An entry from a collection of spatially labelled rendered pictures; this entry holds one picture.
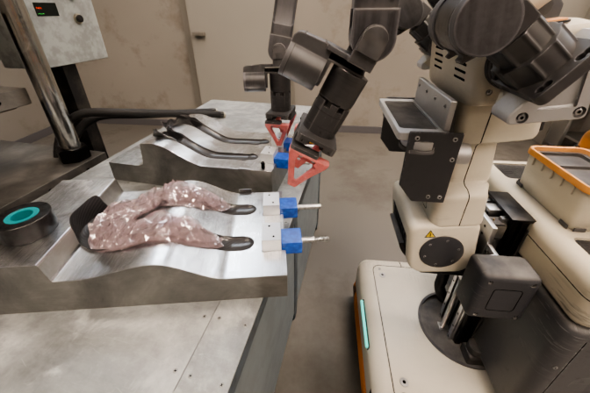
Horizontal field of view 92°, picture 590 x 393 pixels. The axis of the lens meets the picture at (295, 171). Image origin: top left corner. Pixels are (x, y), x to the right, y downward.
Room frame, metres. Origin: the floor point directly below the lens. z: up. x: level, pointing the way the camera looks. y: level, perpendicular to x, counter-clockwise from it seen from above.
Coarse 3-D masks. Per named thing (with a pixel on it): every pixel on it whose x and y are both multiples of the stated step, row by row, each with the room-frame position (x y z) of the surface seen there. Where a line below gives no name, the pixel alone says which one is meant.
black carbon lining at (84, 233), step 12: (84, 204) 0.47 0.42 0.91; (96, 204) 0.48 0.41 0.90; (240, 204) 0.54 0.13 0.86; (72, 216) 0.43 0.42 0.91; (84, 216) 0.46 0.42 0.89; (96, 216) 0.48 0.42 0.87; (72, 228) 0.40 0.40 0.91; (84, 228) 0.44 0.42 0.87; (84, 240) 0.41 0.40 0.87; (228, 240) 0.42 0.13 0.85; (240, 240) 0.43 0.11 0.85; (252, 240) 0.42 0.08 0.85
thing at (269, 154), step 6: (264, 150) 0.70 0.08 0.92; (270, 150) 0.70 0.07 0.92; (276, 150) 0.71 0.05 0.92; (264, 156) 0.68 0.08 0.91; (270, 156) 0.68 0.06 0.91; (276, 156) 0.69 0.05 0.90; (282, 156) 0.69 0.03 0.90; (288, 156) 0.69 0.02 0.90; (270, 162) 0.68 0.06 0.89; (276, 162) 0.68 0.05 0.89; (282, 162) 0.68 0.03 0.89; (288, 162) 0.68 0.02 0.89; (306, 162) 0.68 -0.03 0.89
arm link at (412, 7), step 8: (400, 0) 0.81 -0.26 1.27; (408, 0) 0.81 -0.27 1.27; (416, 0) 0.81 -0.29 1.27; (408, 8) 0.80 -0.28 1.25; (416, 8) 0.80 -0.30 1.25; (400, 16) 0.80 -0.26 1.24; (408, 16) 0.80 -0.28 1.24; (416, 16) 0.80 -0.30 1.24; (400, 24) 0.80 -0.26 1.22; (408, 24) 0.80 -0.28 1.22; (416, 24) 0.80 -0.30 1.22
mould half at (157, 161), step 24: (216, 120) 0.95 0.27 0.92; (144, 144) 0.71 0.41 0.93; (168, 144) 0.72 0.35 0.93; (216, 144) 0.81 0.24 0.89; (240, 144) 0.82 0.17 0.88; (264, 144) 0.81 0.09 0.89; (120, 168) 0.74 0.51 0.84; (144, 168) 0.72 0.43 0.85; (168, 168) 0.70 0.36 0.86; (192, 168) 0.68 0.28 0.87; (216, 168) 0.67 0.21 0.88; (240, 168) 0.65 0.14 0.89; (264, 168) 0.65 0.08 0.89
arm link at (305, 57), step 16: (304, 32) 0.43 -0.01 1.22; (368, 32) 0.40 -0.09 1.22; (384, 32) 0.39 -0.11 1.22; (288, 48) 0.43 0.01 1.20; (304, 48) 0.43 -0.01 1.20; (320, 48) 0.43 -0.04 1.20; (336, 48) 0.42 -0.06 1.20; (368, 48) 0.40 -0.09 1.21; (384, 48) 0.39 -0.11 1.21; (288, 64) 0.42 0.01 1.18; (304, 64) 0.42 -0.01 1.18; (320, 64) 0.42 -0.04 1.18; (368, 64) 0.40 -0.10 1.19; (304, 80) 0.43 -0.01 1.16
